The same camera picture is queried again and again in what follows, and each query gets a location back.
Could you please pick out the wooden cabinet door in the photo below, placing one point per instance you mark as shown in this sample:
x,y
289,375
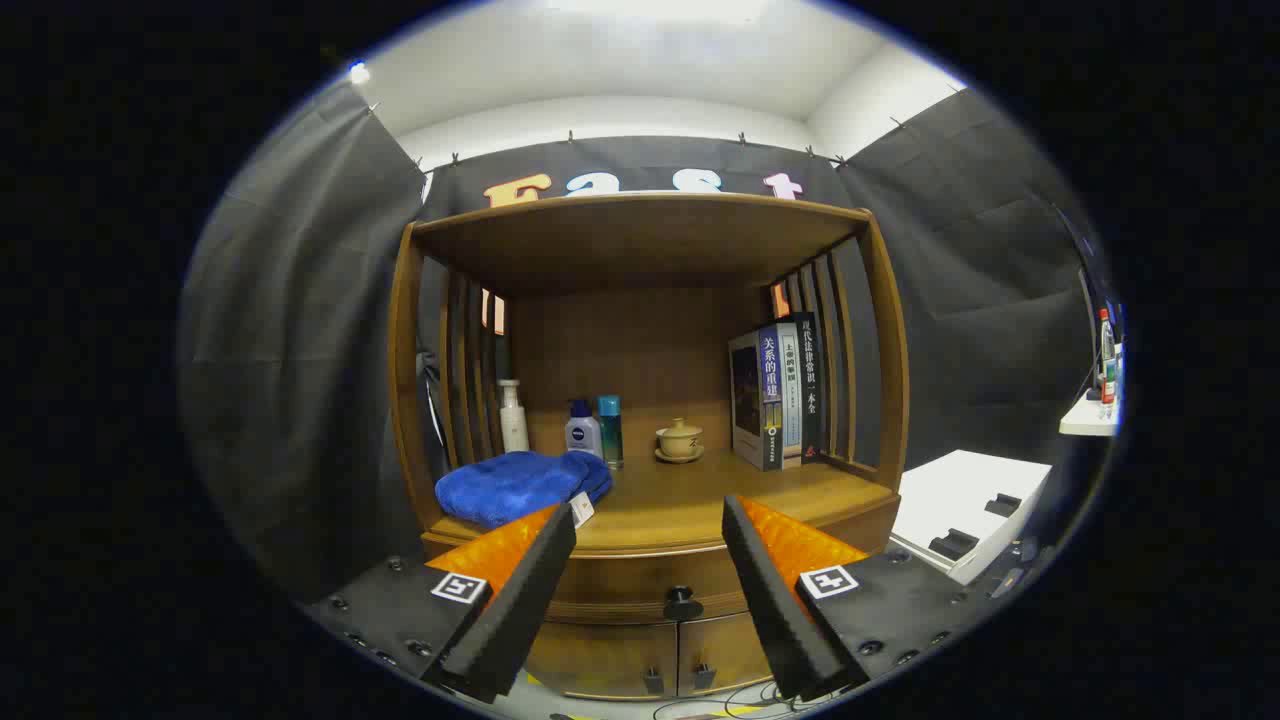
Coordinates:
x,y
600,655
720,645

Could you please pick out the wooden countertop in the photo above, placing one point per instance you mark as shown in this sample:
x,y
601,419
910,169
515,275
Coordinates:
x,y
680,500

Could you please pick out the black drawer knob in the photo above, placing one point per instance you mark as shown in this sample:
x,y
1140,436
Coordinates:
x,y
682,604

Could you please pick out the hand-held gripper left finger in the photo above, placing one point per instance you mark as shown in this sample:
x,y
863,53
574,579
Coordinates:
x,y
520,610

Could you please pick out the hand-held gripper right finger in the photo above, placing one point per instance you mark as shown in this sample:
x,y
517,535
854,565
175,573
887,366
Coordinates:
x,y
775,600

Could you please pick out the blue towel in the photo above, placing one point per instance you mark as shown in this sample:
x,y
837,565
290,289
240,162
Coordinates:
x,y
500,485

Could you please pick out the white shelf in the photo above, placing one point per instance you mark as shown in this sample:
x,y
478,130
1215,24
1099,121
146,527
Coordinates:
x,y
1088,420

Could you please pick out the teal bottle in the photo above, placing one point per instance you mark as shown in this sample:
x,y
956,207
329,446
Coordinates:
x,y
611,435

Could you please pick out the wooden drawer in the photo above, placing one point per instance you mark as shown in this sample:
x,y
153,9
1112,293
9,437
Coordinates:
x,y
640,582

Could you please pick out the book with black spine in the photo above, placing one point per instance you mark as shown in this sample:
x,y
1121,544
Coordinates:
x,y
810,390

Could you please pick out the white bottle with blue cap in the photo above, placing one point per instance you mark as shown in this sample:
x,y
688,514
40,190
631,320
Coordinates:
x,y
583,436

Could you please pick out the white pump bottle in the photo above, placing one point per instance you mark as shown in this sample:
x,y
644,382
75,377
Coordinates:
x,y
514,425

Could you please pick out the wooden cabinet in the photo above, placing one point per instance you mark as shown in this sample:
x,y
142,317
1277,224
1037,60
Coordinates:
x,y
640,340

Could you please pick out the beige lidded tea cup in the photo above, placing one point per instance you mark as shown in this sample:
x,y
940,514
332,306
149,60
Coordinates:
x,y
680,438

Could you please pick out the book with pale blue spine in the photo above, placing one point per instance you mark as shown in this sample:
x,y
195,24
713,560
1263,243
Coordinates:
x,y
790,400

